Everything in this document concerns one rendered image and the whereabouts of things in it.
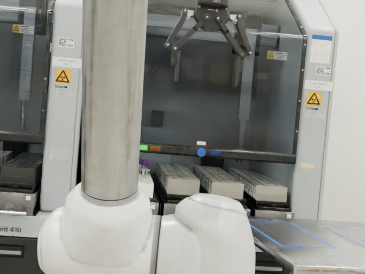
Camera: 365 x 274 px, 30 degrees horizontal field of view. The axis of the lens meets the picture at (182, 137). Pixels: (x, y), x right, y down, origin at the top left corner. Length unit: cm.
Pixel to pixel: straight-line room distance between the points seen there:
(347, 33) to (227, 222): 250
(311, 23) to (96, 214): 145
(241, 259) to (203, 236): 8
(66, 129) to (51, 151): 9
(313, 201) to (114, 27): 151
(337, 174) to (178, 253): 247
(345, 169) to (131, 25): 268
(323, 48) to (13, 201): 116
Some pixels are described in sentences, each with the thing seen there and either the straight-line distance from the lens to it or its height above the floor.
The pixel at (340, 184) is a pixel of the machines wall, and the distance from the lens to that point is 363.
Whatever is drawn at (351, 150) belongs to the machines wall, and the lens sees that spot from 364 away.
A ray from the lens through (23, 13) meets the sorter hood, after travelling 232.
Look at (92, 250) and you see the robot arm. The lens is 120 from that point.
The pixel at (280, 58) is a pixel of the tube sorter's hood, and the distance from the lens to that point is 236.
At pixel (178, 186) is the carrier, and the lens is 232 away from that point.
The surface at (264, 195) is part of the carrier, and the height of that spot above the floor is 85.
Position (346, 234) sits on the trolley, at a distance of 194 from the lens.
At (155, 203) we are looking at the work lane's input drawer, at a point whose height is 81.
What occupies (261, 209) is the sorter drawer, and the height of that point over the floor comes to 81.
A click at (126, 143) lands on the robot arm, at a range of 113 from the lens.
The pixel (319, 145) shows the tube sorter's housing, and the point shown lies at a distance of 242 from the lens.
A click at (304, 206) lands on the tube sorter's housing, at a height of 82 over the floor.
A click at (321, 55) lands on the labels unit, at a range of 241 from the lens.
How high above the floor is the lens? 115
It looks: 3 degrees down
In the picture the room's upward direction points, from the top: 5 degrees clockwise
